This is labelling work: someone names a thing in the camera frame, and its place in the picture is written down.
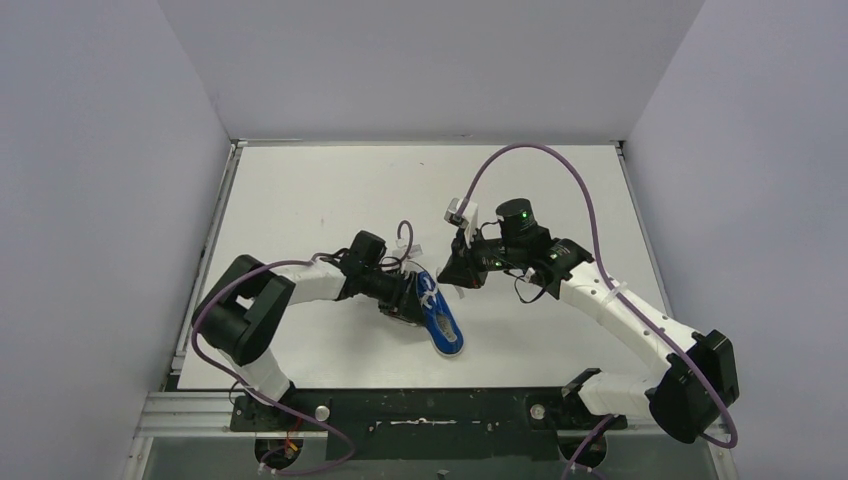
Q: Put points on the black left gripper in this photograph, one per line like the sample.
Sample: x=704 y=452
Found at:
x=409 y=298

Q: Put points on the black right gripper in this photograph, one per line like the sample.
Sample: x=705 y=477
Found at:
x=462 y=275

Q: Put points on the white shoelace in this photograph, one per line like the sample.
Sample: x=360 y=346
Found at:
x=429 y=291

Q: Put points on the blue canvas sneaker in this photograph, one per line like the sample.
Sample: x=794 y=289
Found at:
x=444 y=331

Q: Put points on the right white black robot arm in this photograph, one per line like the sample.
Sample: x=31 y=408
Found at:
x=691 y=376

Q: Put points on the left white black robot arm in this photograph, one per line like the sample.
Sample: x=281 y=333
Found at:
x=239 y=317

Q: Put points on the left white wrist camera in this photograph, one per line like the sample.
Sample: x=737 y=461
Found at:
x=406 y=252

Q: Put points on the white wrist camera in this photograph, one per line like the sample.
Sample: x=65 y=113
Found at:
x=406 y=252
x=463 y=213

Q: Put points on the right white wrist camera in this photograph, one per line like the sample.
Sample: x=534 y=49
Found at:
x=463 y=213

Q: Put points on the aluminium frame rail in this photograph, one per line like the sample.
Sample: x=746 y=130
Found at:
x=207 y=414

